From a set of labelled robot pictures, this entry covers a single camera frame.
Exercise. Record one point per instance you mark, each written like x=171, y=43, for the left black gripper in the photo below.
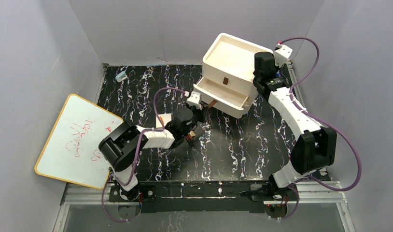
x=198, y=115

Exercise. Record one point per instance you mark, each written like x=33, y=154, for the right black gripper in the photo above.
x=259, y=82

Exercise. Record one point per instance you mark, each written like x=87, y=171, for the beige makeup tube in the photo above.
x=191, y=134

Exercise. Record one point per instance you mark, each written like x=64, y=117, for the white square makeup packet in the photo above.
x=163, y=118

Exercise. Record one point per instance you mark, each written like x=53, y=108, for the white drawer organizer box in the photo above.
x=230, y=62

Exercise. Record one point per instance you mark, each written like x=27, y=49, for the white pull-out drawer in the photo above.
x=213, y=91

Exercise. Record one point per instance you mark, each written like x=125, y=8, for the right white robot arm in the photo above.
x=315, y=145

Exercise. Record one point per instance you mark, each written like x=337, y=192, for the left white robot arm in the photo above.
x=122, y=146

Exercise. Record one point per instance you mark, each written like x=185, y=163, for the small white blue clip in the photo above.
x=121, y=77

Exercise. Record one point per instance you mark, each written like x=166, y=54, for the yellow framed whiteboard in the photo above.
x=71, y=152

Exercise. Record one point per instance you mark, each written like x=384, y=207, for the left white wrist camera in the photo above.
x=194, y=99

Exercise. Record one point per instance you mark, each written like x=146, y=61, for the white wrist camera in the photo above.
x=281, y=54
x=194, y=99

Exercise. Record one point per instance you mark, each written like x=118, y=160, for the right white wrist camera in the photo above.
x=281, y=54

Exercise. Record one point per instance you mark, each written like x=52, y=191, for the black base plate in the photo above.
x=204, y=196

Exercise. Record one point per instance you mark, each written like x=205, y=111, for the aluminium rail frame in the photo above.
x=226, y=149

